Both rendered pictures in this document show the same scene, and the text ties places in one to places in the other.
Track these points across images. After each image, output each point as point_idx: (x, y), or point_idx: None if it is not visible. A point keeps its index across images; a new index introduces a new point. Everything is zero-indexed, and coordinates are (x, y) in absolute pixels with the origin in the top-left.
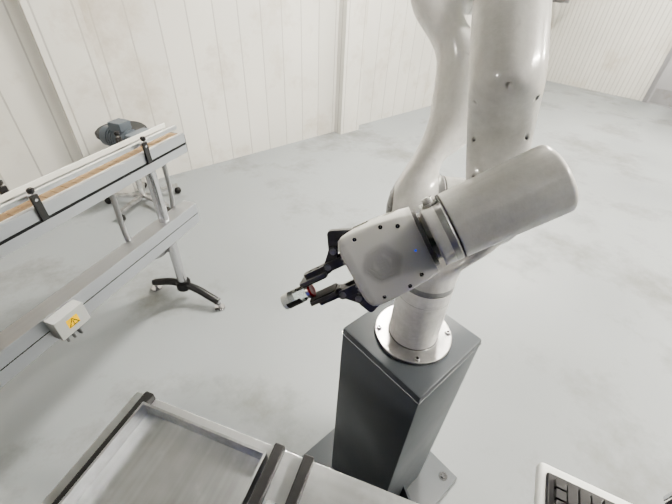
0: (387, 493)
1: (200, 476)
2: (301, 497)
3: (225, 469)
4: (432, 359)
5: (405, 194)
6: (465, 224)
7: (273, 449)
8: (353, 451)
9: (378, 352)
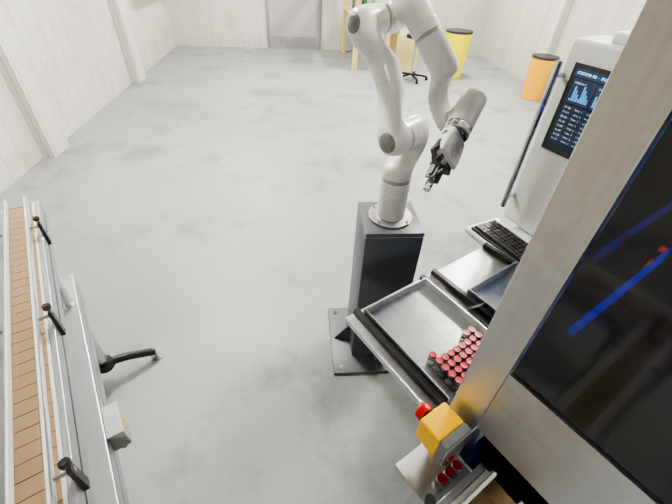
0: (460, 259)
1: (416, 307)
2: None
3: (418, 298)
4: (410, 218)
5: (400, 133)
6: (471, 122)
7: (423, 277)
8: None
9: (391, 231)
